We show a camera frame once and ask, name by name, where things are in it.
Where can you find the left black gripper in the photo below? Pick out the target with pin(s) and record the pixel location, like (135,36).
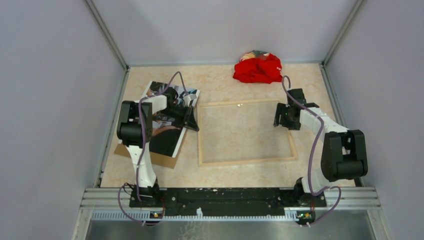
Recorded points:
(188,120)

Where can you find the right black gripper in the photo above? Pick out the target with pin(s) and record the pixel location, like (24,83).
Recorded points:
(282,108)

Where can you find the printed photo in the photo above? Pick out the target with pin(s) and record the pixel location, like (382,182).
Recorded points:
(166,139)

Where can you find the wooden picture frame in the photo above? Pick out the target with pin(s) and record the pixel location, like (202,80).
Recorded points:
(246,132)

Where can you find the brown cardboard backing board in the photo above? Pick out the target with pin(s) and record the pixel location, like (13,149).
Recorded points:
(159,159)

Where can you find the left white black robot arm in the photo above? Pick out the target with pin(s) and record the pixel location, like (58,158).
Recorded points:
(146,178)

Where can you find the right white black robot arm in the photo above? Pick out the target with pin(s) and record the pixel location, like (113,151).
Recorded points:
(337,153)

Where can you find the red cloth bundle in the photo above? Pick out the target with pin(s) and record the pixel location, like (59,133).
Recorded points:
(258,66)

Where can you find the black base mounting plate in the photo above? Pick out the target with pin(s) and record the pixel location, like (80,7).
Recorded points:
(226,202)

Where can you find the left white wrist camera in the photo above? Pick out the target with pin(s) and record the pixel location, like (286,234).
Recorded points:
(190,100)

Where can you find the aluminium rail front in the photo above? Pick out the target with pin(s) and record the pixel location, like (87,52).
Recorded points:
(111,204)

